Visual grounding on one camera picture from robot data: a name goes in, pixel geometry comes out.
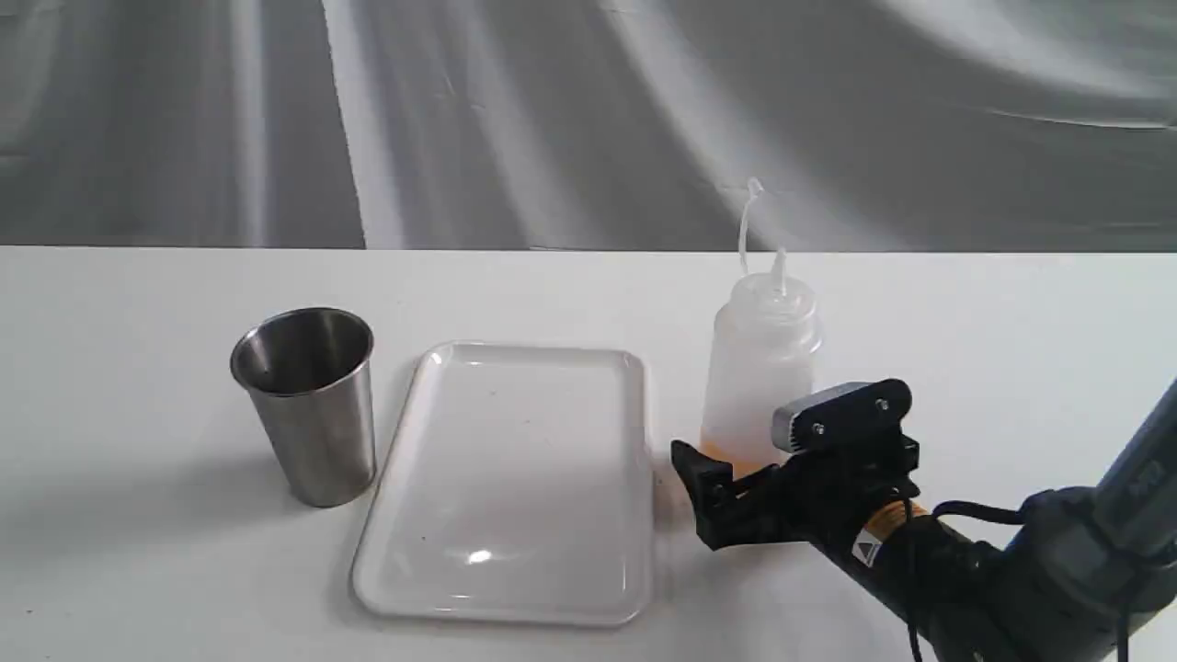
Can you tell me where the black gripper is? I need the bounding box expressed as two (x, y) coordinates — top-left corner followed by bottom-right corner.
(671, 380), (920, 562)

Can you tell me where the plastic squeeze bottle with oil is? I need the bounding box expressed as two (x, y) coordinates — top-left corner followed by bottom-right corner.
(698, 177), (822, 478)

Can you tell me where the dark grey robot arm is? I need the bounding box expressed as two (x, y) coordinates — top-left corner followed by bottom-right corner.
(671, 378), (1176, 661)

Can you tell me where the stainless steel cup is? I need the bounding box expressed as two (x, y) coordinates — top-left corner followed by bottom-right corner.
(230, 307), (377, 508)

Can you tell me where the white plastic tray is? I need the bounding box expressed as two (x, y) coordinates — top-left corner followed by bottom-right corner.
(350, 342), (654, 628)

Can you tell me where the grey fabric backdrop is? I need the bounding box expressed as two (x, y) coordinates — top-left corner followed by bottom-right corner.
(1, 1), (1176, 252)

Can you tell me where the black cable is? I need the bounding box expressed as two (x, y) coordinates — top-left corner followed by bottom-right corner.
(906, 499), (1132, 662)

